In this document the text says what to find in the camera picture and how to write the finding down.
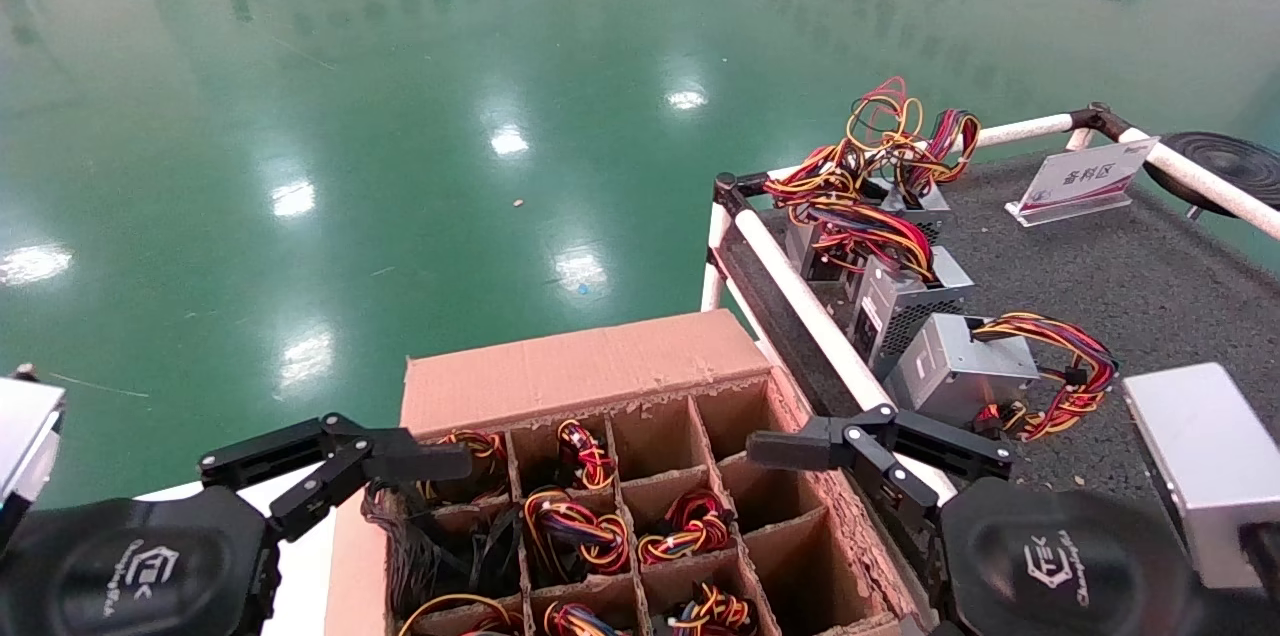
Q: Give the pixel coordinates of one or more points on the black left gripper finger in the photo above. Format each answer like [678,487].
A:
[340,456]

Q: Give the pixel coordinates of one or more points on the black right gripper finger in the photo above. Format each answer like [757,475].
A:
[860,441]

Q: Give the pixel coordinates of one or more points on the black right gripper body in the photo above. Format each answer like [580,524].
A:
[1060,566]

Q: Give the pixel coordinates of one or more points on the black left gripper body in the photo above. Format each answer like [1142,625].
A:
[120,566]

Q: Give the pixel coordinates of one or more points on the brown cardboard divider box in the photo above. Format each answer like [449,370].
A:
[580,366]

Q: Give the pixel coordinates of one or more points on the silver power supply with label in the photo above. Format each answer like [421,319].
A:
[900,306]

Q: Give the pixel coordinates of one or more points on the silver power supply perforated face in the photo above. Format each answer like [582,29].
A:
[925,206]

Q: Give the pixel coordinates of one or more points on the clear acrylic sign holder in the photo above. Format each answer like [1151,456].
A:
[1080,176]

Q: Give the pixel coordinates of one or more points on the black round ribbed disc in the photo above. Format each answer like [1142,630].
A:
[1220,161]

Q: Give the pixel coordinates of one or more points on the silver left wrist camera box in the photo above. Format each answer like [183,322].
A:
[25,436]

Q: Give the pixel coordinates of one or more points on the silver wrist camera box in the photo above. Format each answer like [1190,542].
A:
[1200,456]
[25,436]

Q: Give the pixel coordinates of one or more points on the white pipe cart frame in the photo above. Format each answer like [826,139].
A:
[800,286]

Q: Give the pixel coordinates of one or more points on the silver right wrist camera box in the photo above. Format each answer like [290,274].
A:
[1200,456]

